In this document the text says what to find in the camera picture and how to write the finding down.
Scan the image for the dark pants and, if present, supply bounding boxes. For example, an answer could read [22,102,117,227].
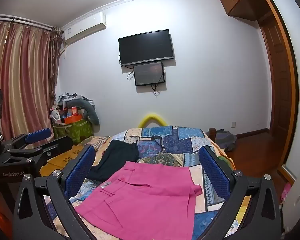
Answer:
[86,139,140,182]

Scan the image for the grey plush toy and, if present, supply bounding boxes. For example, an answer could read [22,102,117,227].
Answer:
[65,99,100,126]

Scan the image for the green storage bag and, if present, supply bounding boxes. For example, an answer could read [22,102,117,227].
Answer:
[52,119,94,145]

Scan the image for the striped pink curtain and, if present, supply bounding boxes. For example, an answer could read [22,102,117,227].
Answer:
[0,21,57,148]

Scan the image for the patchwork printed blanket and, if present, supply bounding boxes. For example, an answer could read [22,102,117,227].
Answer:
[40,125,252,240]

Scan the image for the black wall television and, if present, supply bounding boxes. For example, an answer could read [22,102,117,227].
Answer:
[118,29,175,67]

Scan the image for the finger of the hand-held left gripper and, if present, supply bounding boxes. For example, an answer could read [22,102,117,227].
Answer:
[7,135,73,167]
[4,128,53,153]

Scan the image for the pink pants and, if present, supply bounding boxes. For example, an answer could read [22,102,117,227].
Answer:
[75,161,203,240]

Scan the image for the wooden door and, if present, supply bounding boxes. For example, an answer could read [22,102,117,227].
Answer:
[259,15,290,155]

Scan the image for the yellow foam tube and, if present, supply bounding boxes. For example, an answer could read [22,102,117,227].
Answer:
[137,113,168,128]

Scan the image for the white air conditioner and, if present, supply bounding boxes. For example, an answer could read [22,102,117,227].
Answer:
[62,12,107,46]

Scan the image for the small black monitor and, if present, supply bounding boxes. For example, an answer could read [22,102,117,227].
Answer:
[133,61,165,87]

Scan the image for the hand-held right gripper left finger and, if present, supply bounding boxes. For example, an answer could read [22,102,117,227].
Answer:
[12,144,100,240]

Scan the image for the dark patterned curtain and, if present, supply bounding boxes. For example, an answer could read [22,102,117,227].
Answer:
[49,26,64,110]

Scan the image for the grey cloth pile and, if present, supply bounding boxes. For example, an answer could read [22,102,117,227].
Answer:
[206,128,238,152]

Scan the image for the orange box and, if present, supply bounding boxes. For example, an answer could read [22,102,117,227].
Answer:
[64,114,83,125]

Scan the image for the curtain rail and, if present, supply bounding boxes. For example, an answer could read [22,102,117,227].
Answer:
[0,14,53,32]

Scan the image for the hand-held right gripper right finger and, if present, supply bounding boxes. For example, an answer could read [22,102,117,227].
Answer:
[199,145,283,240]

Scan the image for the yellow flowered sheet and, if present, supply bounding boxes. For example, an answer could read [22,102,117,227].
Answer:
[40,136,108,177]

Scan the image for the wooden door frame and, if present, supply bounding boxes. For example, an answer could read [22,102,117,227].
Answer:
[255,0,300,183]

